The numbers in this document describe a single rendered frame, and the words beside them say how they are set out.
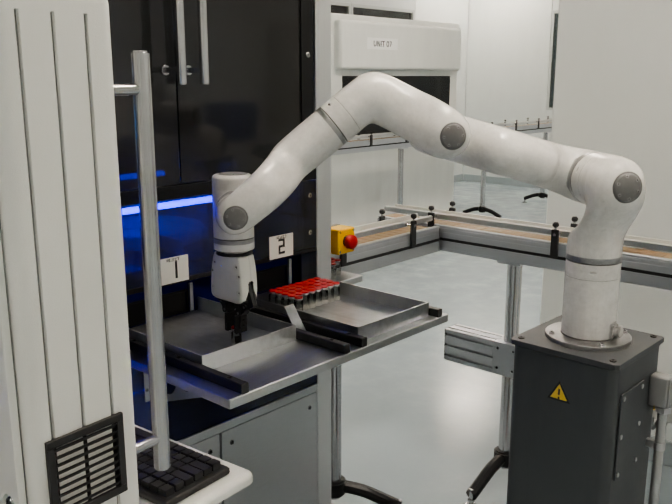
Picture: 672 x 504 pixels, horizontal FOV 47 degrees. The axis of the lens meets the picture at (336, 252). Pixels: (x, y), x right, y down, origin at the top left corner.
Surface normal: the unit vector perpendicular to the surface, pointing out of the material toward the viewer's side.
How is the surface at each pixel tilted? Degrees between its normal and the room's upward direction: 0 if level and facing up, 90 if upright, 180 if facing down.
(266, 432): 90
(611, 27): 90
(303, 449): 90
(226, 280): 90
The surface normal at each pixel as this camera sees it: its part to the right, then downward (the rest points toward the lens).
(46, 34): 0.80, 0.13
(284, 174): 0.69, -0.31
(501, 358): -0.67, 0.16
